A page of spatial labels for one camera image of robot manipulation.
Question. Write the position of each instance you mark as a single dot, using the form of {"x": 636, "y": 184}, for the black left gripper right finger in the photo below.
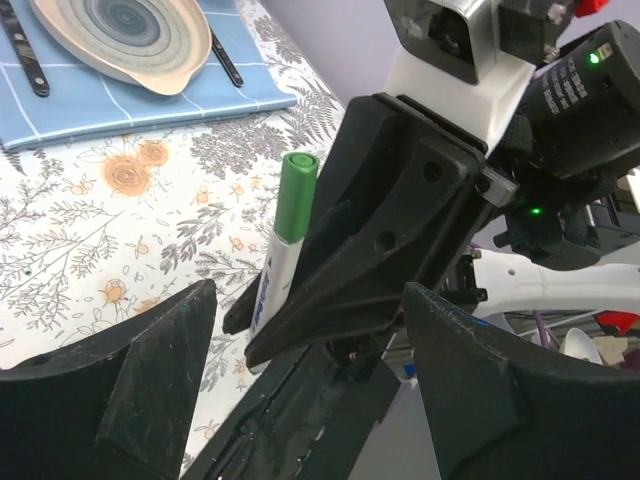
{"x": 500, "y": 407}

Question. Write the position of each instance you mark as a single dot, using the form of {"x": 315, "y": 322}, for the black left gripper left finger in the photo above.
{"x": 115, "y": 405}

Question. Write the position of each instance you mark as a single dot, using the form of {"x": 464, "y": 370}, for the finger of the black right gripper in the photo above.
{"x": 238, "y": 318}

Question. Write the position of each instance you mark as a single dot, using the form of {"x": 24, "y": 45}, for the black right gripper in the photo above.
{"x": 412, "y": 205}

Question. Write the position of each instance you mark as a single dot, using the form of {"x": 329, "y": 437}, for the white green-tipped marker pen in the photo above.
{"x": 275, "y": 281}

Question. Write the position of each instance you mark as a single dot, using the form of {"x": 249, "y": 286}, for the green marker cap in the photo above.
{"x": 296, "y": 194}

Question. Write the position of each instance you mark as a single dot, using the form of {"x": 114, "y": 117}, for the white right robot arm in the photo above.
{"x": 574, "y": 133}

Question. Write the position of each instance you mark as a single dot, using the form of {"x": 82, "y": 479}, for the blue checkered cloth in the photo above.
{"x": 84, "y": 104}

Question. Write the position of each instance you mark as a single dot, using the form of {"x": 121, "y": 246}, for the beige blue-ringed plate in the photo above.
{"x": 158, "y": 45}

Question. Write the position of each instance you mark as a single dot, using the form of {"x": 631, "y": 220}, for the black-handled knife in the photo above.
{"x": 225, "y": 61}

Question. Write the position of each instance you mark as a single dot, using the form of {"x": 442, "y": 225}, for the silver fork black handle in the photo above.
{"x": 23, "y": 50}

